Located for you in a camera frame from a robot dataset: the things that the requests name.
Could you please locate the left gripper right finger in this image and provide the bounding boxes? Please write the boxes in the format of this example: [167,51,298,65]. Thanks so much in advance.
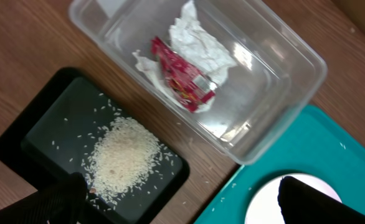
[278,176,365,224]

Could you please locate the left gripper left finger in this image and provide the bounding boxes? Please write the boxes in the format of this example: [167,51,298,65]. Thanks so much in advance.
[0,172,87,224]

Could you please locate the large white plate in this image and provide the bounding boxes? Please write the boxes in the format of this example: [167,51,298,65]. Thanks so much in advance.
[245,173,342,224]

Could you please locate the red snack wrapper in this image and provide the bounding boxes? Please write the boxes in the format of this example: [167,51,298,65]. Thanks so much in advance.
[151,37,216,113]

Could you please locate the white napkin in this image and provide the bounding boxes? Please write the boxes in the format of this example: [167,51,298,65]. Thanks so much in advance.
[133,50,219,113]

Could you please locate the white printed paper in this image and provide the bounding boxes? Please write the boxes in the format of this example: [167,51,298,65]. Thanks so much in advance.
[169,1,237,86]

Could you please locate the teal serving tray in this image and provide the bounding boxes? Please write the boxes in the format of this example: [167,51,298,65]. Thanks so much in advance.
[196,106,365,223]

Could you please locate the black tray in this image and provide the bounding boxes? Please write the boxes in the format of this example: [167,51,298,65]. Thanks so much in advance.
[0,67,189,223]

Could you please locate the pile of white rice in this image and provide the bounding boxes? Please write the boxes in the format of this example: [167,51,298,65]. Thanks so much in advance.
[83,117,171,205]

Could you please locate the clear plastic bin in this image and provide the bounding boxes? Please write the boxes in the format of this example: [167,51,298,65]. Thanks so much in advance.
[69,0,327,164]

